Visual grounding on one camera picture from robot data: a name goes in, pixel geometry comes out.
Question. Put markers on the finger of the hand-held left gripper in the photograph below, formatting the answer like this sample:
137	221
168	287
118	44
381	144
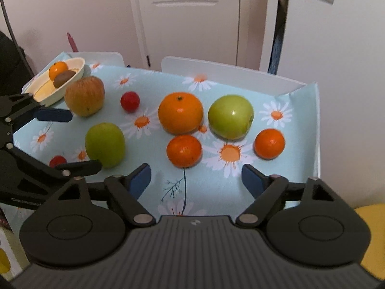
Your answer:
54	115
78	167

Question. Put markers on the daisy print blue tablecloth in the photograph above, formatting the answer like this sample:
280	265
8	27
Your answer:
168	81

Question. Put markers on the white sliding door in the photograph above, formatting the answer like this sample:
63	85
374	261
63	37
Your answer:
331	66

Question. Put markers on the white chair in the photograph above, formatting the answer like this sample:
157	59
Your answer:
96	57
228	73

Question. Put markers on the small orange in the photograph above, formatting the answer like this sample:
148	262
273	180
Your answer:
57	69

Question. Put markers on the pink plastic object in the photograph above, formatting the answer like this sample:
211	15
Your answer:
72	42

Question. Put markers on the white panel door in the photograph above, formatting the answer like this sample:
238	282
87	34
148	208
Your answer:
186	30

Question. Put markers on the brown kiwi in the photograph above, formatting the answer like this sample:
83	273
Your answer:
63	79

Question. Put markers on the red yellow apple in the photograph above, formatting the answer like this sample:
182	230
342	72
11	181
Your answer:
85	96

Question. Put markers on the cream oval bowl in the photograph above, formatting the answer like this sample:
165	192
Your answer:
45	91

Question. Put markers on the orange mandarin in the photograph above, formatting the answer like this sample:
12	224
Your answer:
269	144
184	151

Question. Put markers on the round green apple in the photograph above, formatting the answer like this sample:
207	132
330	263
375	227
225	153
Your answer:
230	116

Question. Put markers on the large orange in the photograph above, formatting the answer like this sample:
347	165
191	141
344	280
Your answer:
180	113

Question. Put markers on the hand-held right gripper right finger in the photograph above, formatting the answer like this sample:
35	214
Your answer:
252	180

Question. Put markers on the small red cherry tomato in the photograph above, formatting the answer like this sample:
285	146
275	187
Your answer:
130	101
57	160

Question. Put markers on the black stand pole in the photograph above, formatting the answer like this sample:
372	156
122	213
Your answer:
9	21

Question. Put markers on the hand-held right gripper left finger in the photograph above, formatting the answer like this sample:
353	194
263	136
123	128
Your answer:
141	180

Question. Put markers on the elongated green apple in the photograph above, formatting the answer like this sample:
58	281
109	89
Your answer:
105	144

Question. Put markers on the black jacket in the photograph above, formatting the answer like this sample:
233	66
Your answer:
10	66

